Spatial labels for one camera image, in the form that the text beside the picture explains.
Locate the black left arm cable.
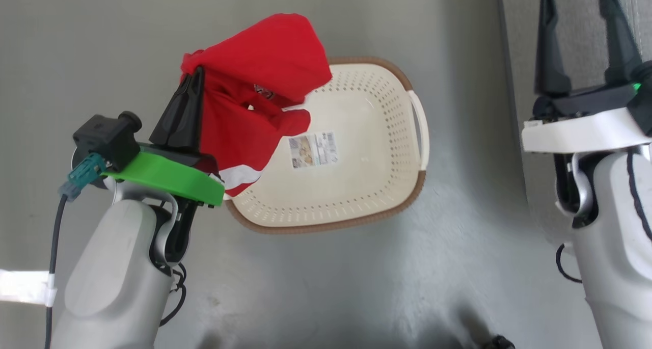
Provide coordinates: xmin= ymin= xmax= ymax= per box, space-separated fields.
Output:
xmin=45 ymin=195 xmax=68 ymax=349

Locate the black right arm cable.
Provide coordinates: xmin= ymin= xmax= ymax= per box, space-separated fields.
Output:
xmin=555 ymin=149 xmax=652 ymax=283

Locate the red and white garment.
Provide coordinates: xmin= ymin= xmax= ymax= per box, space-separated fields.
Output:
xmin=180 ymin=13 xmax=333 ymax=197

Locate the paper label sticker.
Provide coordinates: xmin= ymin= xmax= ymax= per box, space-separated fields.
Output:
xmin=288 ymin=131 xmax=339 ymax=169

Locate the teal cable connector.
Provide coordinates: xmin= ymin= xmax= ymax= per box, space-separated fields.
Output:
xmin=59 ymin=153 xmax=106 ymax=201

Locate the grey fabric sofa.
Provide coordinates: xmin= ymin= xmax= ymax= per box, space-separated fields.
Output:
xmin=497 ymin=0 xmax=652 ymax=248

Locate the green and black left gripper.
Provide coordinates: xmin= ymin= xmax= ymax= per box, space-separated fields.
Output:
xmin=102 ymin=66 xmax=225 ymax=207

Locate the white tape strip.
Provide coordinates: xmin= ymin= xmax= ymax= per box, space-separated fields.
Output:
xmin=0 ymin=270 xmax=58 ymax=307

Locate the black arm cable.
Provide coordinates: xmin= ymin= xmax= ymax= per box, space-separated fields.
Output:
xmin=45 ymin=195 xmax=68 ymax=349
xmin=555 ymin=149 xmax=652 ymax=283

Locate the cream perforated laundry basket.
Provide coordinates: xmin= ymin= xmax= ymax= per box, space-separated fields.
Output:
xmin=224 ymin=56 xmax=430 ymax=235

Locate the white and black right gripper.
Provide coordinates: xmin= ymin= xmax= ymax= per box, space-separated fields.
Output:
xmin=521 ymin=0 xmax=652 ymax=153

